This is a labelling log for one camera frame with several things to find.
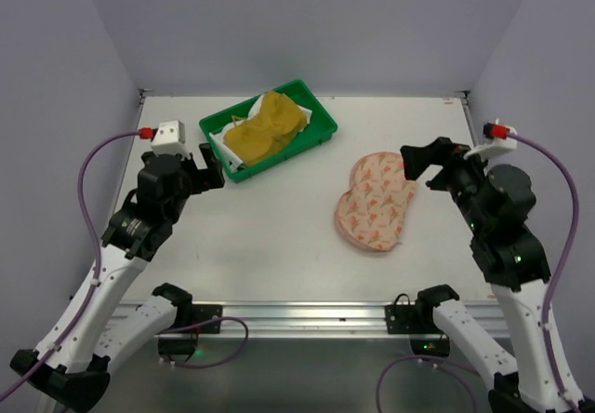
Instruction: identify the white bra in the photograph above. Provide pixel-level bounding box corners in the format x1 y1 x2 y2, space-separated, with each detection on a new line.
208 93 312 172

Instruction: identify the mustard yellow bra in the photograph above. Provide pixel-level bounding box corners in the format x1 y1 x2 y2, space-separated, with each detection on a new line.
222 91 309 167

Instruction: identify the peach patterned mesh laundry bag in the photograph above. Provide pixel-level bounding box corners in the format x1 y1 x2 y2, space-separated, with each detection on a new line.
334 152 417 253

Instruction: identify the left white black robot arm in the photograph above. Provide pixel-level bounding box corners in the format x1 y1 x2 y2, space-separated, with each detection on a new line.
10 143 224 412

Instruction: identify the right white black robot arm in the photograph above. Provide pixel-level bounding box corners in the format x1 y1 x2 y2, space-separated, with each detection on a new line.
401 137 594 412

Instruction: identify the green plastic tray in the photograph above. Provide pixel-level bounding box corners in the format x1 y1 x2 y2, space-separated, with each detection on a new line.
198 79 337 183

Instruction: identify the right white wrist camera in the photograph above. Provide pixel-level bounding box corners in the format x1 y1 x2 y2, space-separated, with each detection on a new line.
464 119 517 161

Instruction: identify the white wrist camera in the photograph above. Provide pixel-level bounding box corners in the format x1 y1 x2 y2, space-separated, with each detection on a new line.
151 120 188 156
464 119 517 161

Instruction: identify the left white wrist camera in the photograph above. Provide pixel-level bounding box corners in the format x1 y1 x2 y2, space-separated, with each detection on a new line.
151 120 188 156

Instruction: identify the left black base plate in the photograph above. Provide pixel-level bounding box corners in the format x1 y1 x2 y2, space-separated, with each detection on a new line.
165 303 223 334

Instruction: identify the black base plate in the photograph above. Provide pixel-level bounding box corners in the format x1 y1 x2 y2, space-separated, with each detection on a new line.
384 293 439 335
165 303 223 334

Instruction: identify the aluminium mounting rail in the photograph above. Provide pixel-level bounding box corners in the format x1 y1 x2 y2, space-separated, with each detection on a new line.
111 299 512 339

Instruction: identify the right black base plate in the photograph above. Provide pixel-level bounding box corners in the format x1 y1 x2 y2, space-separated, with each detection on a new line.
384 293 439 335

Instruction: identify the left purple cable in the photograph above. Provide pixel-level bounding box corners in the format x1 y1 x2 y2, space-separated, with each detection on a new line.
0 127 250 403

